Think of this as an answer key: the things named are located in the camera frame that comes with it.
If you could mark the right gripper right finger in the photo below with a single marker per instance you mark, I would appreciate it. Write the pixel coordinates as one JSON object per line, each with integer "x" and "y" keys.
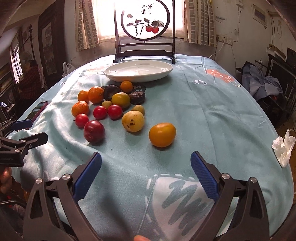
{"x": 250, "y": 219}

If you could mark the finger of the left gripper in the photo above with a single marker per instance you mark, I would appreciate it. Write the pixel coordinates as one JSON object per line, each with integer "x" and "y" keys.
{"x": 12, "y": 148}
{"x": 9, "y": 126}

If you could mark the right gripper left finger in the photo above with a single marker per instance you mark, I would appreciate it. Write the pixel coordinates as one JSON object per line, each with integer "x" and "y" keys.
{"x": 53, "y": 212}

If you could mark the red cherry tomato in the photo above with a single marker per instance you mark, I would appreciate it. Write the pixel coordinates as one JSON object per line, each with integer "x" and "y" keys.
{"x": 115, "y": 112}
{"x": 81, "y": 120}
{"x": 100, "y": 113}

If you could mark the mandarin orange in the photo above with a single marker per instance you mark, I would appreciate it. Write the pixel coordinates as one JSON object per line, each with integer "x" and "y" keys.
{"x": 80, "y": 107}
{"x": 95, "y": 94}

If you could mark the dark wrinkled passion fruit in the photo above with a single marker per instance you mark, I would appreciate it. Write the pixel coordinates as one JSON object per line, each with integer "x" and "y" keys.
{"x": 109, "y": 91}
{"x": 137, "y": 97}

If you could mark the large orange persimmon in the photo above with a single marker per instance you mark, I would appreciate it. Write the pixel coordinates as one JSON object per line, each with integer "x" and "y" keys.
{"x": 162, "y": 135}

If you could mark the yellow round fruit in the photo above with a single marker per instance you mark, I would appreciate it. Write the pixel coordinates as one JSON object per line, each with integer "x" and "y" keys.
{"x": 121, "y": 99}

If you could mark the large yellow spotted fruit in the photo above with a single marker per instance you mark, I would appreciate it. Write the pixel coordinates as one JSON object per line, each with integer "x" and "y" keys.
{"x": 133, "y": 121}

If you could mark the small yellow fruit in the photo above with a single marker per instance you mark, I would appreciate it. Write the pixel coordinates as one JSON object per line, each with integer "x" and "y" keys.
{"x": 106, "y": 104}
{"x": 139, "y": 108}

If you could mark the person's left hand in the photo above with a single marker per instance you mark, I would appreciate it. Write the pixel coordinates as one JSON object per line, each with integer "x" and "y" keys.
{"x": 6, "y": 179}

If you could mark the person's right hand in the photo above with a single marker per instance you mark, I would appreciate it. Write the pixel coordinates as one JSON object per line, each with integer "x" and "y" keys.
{"x": 140, "y": 238}

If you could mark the red smartphone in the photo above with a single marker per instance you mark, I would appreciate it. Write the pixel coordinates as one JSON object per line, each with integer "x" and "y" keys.
{"x": 33, "y": 115}

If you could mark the person in dark clothes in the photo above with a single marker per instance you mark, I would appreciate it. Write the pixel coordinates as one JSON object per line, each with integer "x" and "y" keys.
{"x": 30, "y": 86}

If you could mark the crumpled white tissue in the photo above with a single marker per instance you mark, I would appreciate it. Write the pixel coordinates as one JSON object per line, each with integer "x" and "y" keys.
{"x": 283, "y": 146}

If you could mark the white plastic bag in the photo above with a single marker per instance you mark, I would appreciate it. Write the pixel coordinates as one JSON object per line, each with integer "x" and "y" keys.
{"x": 67, "y": 69}

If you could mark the black metal rack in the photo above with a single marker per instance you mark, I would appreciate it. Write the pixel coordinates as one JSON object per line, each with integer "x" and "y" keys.
{"x": 279, "y": 108}

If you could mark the left checkered curtain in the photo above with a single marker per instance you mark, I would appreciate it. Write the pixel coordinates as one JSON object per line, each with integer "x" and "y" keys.
{"x": 86, "y": 34}

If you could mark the checkered curtain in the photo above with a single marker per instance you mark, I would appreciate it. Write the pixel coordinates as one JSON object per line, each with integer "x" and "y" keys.
{"x": 86, "y": 34}
{"x": 199, "y": 26}

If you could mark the light blue printed tablecloth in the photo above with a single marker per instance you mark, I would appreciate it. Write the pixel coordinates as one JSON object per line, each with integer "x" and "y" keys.
{"x": 146, "y": 185}

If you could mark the pile of blue clothes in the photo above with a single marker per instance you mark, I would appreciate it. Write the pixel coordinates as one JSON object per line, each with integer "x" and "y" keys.
{"x": 258, "y": 85}

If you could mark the white oval plate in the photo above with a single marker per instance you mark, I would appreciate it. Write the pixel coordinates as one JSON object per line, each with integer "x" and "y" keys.
{"x": 137, "y": 71}

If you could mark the round painted table screen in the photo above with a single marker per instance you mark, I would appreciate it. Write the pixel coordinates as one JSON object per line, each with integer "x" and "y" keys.
{"x": 145, "y": 28}

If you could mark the right checkered curtain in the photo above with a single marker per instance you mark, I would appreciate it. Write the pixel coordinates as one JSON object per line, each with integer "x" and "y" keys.
{"x": 199, "y": 26}

